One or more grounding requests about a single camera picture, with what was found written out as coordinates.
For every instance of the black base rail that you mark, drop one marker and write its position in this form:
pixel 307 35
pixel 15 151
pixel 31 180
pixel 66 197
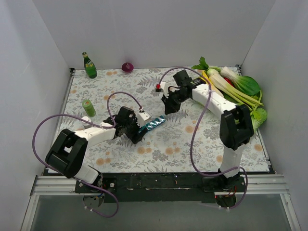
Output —
pixel 168 187

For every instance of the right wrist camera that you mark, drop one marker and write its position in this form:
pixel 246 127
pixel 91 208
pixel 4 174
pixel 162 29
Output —
pixel 161 87

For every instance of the purple onion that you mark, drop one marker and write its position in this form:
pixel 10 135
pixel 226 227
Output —
pixel 127 67

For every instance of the bok choy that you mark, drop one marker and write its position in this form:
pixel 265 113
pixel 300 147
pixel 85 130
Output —
pixel 244 84

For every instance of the red pepper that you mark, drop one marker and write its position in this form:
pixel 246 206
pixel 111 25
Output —
pixel 229 81

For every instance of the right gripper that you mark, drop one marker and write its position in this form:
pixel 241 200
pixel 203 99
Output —
pixel 171 100

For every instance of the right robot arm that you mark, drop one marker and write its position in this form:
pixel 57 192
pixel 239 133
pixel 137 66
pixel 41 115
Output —
pixel 235 130

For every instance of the green can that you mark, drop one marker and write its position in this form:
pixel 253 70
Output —
pixel 89 108

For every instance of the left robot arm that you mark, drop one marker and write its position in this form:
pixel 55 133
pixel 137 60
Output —
pixel 67 152

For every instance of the parsley leaf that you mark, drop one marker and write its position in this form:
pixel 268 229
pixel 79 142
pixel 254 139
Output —
pixel 202 64

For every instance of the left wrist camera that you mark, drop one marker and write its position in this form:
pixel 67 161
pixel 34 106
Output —
pixel 143 118

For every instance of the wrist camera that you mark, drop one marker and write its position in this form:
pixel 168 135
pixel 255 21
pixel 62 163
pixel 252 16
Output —
pixel 143 118
pixel 161 87

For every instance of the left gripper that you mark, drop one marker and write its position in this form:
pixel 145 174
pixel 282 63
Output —
pixel 134 132

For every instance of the green lettuce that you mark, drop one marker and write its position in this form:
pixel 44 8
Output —
pixel 257 114

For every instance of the green glass bottle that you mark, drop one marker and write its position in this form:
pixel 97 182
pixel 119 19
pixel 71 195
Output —
pixel 89 66

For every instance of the yellow napa cabbage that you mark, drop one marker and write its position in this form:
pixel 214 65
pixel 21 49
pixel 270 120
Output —
pixel 204 76

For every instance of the white pill bottle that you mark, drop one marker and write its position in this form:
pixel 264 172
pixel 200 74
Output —
pixel 85 122

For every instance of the floral table mat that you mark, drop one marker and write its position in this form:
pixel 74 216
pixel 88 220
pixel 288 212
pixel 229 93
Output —
pixel 188 140

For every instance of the teal pill organizer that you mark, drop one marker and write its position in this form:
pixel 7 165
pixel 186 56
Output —
pixel 153 124

